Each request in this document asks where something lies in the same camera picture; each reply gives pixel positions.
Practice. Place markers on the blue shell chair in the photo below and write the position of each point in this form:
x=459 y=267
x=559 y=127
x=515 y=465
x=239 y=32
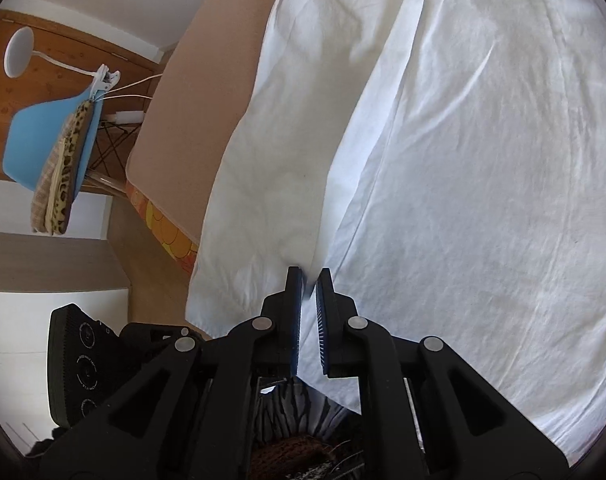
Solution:
x=38 y=130

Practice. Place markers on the white clip lamp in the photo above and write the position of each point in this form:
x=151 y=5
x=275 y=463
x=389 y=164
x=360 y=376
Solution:
x=19 y=52

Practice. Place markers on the beige fleece blanket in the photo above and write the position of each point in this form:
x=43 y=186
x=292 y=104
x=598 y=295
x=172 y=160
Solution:
x=193 y=110

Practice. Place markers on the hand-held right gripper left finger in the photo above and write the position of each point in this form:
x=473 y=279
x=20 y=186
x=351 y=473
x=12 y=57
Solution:
x=296 y=320

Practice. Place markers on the leopard print cushion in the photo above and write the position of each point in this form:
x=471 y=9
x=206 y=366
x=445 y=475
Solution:
x=70 y=170

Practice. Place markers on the white shirt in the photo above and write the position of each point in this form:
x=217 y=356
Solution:
x=463 y=160

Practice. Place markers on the person's patterned clothing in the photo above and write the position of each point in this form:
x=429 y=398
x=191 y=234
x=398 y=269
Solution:
x=298 y=420

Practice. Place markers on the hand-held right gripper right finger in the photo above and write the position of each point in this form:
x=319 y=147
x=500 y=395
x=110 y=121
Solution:
x=322 y=320

